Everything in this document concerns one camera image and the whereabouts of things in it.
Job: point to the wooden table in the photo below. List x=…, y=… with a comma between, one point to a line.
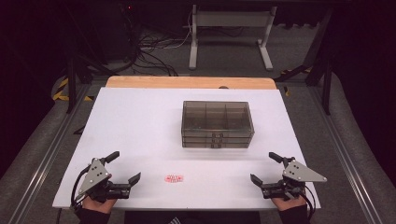
x=186, y=82

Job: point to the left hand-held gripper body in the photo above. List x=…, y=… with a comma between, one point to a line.
x=95, y=174

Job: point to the red and white small packet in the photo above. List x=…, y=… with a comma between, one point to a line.
x=173, y=178

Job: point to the aluminium rail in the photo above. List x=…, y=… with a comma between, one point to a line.
x=46, y=155
x=345, y=155

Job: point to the translucent grey drawer cabinet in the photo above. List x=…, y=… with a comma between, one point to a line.
x=216, y=116

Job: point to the yellow and black tape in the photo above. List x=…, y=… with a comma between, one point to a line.
x=60, y=91
x=287, y=91

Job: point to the black metal stand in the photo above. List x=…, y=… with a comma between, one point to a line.
x=71, y=84
x=325, y=77

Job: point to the white metal stand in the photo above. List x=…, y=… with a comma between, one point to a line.
x=230, y=18

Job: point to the white board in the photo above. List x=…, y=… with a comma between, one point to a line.
x=140, y=130

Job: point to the person's left hand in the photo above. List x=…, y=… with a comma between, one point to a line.
x=99, y=207

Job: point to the dark equipment box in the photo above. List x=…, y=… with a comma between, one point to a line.
x=120, y=28

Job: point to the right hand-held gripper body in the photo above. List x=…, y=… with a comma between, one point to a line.
x=299, y=174

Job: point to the person's right hand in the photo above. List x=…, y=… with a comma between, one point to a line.
x=288, y=204

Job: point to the person's dark clothing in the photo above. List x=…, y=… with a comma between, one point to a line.
x=193, y=218

